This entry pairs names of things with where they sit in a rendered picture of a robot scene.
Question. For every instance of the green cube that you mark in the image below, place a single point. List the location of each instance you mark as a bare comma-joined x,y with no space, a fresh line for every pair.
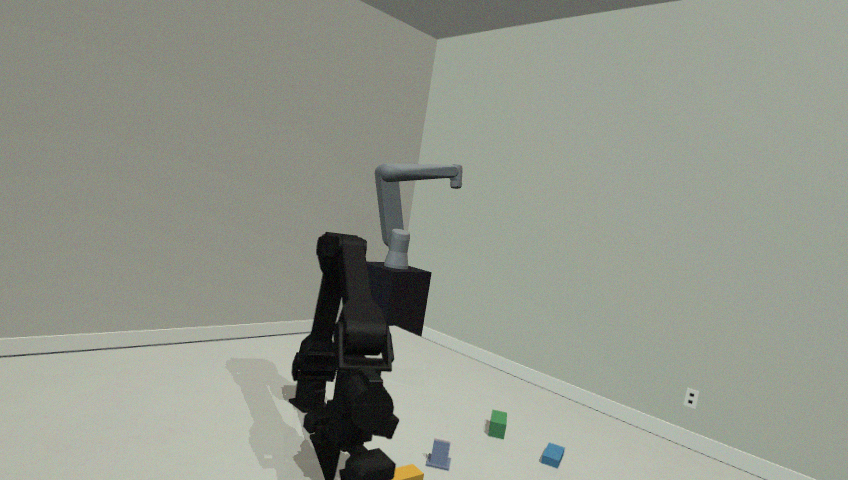
498,424

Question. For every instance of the orange bar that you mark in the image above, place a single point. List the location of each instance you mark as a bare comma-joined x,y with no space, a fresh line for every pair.
409,472

